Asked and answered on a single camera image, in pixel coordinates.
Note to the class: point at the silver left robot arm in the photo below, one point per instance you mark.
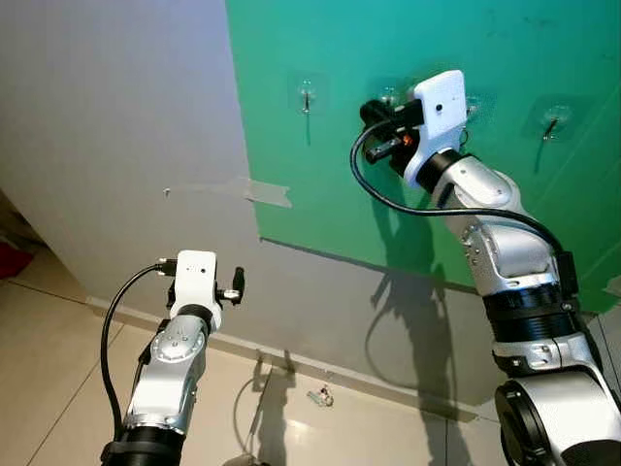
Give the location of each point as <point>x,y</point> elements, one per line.
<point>170,369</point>

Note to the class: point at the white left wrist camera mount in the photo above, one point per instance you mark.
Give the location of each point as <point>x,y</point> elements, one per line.
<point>196,277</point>

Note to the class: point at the grey tape strip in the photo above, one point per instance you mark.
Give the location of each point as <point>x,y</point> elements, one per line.
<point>269,192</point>
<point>612,286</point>

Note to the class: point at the red object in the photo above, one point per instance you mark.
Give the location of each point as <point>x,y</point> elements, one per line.
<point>12,262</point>

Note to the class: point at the green wall sheet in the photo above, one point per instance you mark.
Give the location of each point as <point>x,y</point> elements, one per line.
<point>543,49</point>

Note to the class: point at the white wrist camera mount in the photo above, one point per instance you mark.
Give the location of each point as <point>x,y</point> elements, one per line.
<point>441,112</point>
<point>196,277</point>

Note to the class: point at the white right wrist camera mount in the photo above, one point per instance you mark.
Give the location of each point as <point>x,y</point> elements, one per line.
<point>441,112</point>

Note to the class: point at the bunch of metal keys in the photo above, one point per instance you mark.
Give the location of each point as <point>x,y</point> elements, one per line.
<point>321,396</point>

